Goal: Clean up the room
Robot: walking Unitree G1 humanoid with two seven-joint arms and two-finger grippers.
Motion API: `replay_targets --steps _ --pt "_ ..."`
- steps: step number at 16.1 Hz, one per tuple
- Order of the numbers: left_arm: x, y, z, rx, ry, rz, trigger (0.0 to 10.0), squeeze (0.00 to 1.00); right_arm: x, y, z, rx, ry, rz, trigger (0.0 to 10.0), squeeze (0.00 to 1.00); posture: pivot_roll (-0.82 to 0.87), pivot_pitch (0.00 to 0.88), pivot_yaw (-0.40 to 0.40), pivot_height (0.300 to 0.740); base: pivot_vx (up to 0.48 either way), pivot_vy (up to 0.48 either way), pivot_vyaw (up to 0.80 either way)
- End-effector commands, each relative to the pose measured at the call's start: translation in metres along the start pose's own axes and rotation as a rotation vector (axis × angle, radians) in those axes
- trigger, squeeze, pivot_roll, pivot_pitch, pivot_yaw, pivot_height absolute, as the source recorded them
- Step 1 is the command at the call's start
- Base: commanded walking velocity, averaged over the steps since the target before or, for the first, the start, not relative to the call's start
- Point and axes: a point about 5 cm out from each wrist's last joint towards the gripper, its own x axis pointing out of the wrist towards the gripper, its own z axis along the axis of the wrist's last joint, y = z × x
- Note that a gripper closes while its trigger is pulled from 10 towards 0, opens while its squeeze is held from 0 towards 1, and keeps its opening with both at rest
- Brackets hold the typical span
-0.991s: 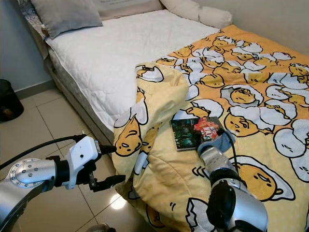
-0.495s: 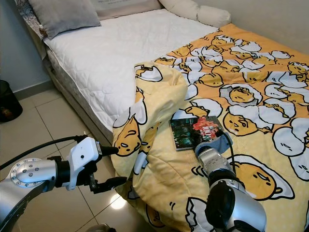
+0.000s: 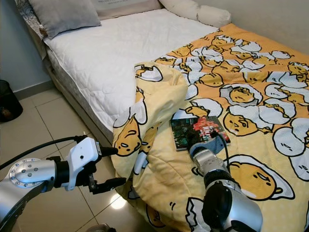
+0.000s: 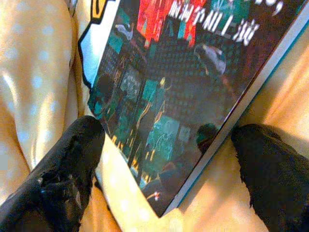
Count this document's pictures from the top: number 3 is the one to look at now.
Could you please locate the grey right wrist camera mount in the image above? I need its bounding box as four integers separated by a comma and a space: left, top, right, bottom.
188, 139, 223, 160

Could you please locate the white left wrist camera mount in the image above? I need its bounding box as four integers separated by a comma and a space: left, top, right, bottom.
67, 137, 103, 190

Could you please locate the grey pillow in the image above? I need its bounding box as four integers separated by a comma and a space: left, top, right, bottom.
28, 0, 102, 39

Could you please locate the dark green and red book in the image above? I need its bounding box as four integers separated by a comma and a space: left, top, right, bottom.
170, 116, 231, 151

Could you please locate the white quilted mattress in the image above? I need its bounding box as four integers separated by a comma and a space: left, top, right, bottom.
44, 9, 218, 143

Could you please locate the black mesh waste bin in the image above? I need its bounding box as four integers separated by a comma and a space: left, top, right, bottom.
0, 80, 23, 123

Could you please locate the beige bolster pillow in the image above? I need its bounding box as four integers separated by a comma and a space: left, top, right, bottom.
158, 0, 231, 28

